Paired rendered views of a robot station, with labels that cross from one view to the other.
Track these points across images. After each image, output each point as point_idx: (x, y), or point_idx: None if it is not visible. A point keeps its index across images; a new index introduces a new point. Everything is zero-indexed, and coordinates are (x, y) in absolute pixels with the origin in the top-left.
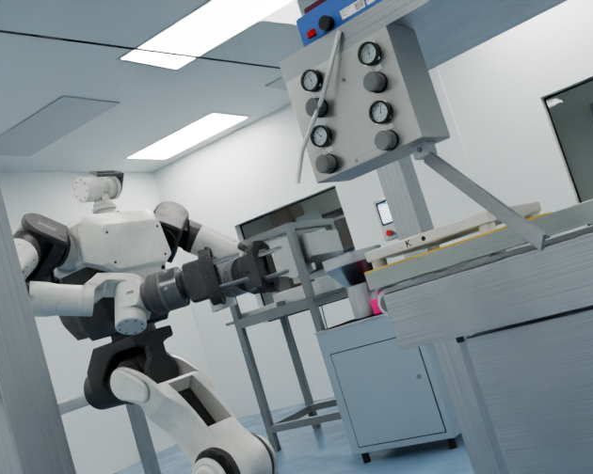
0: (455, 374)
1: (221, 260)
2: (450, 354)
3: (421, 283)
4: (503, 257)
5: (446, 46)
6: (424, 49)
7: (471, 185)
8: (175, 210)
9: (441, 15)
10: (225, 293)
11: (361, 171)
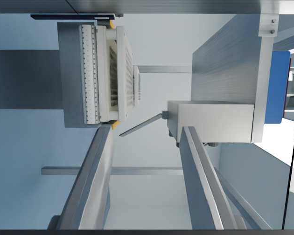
0: None
1: (191, 208)
2: (13, 8)
3: None
4: None
5: (224, 51)
6: (226, 64)
7: (142, 126)
8: None
9: (213, 97)
10: None
11: (173, 116)
